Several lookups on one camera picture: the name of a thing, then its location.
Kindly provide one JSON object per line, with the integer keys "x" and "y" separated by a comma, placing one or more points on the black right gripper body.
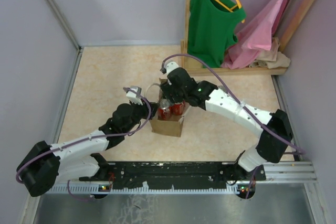
{"x": 175, "y": 96}

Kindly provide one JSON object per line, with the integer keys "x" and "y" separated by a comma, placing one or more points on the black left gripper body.
{"x": 140, "y": 112}

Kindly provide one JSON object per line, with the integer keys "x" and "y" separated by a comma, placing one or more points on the red cola can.
{"x": 178, "y": 108}
{"x": 164, "y": 110}

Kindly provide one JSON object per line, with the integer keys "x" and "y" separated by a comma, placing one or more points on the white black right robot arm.
{"x": 273, "y": 129}

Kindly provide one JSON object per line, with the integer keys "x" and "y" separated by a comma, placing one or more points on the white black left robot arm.
{"x": 48, "y": 164}

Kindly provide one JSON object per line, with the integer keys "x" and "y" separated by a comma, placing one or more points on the wooden clothes rack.
{"x": 293, "y": 16}

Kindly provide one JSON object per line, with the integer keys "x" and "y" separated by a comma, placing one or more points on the green tank top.
{"x": 211, "y": 29}

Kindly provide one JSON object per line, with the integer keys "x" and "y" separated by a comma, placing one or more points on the pink garment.
{"x": 255, "y": 37}

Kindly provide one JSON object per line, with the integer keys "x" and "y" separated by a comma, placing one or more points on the beige crumpled cloth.
{"x": 272, "y": 58}

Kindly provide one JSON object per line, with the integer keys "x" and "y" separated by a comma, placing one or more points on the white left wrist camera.
{"x": 133, "y": 94}

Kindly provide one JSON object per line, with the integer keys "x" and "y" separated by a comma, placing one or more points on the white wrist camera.
{"x": 168, "y": 67}
{"x": 133, "y": 94}

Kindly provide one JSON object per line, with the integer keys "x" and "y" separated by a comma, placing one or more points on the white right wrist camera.
{"x": 168, "y": 67}

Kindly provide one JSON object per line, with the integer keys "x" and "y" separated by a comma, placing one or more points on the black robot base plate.
{"x": 188, "y": 177}

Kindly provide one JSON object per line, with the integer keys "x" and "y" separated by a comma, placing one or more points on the aluminium frame rail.
{"x": 61, "y": 19}

